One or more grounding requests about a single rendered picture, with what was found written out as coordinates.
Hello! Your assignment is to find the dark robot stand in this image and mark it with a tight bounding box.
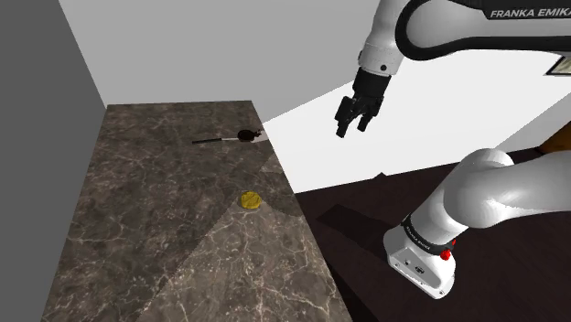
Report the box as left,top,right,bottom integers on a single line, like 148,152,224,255
294,148,571,322

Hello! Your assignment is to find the black ladle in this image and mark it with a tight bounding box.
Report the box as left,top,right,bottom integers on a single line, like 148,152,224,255
191,128,265,145

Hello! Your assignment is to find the framed wall picture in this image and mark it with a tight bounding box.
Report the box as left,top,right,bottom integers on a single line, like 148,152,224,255
544,55,571,78

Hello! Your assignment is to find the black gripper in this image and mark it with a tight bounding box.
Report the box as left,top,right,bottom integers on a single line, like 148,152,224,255
334,67,393,139

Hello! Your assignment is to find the brown wooden furniture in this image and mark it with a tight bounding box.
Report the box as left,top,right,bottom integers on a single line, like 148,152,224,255
538,128,571,156

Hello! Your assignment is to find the yellow round disc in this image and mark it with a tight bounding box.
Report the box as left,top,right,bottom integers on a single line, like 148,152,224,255
240,190,263,211

